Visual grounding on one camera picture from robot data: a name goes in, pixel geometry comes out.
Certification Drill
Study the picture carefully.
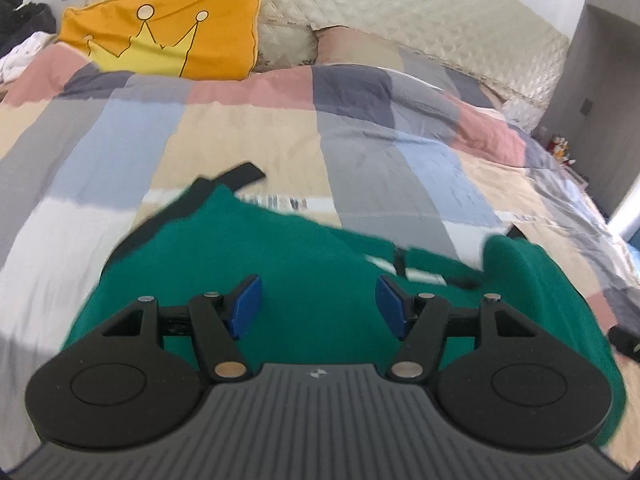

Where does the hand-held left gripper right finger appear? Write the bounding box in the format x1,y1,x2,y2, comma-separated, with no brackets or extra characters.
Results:
376,274,541,382

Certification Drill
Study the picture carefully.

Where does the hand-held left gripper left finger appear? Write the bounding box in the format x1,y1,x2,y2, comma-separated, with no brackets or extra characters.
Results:
100,274,264,381

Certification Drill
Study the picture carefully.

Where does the green sweatshirt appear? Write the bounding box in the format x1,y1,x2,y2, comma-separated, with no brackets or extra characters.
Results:
62,162,628,451

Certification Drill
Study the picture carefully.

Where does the white clothes pile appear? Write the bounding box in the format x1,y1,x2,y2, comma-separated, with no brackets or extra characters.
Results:
0,31,53,83

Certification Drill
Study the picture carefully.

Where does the black clothes pile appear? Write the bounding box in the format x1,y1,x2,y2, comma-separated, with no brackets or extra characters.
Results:
0,0,57,58

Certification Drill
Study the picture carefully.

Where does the patchwork duvet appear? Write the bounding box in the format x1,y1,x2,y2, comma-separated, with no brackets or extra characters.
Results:
0,42,640,461

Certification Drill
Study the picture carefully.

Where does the cluster of small bottles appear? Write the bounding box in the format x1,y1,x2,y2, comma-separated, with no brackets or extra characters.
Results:
545,132,576,166

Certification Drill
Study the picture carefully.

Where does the patchwork pillow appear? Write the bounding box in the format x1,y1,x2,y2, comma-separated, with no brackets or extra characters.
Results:
314,25,501,108

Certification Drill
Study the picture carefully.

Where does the yellow crown pillow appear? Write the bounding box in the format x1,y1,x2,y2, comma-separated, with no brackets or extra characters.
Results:
57,0,266,81

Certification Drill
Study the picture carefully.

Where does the cream quilted headboard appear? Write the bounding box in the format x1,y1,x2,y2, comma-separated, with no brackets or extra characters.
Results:
87,0,571,133

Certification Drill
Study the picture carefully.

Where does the grey wall cabinet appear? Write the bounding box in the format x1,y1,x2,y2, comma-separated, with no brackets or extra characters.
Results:
537,0,640,221

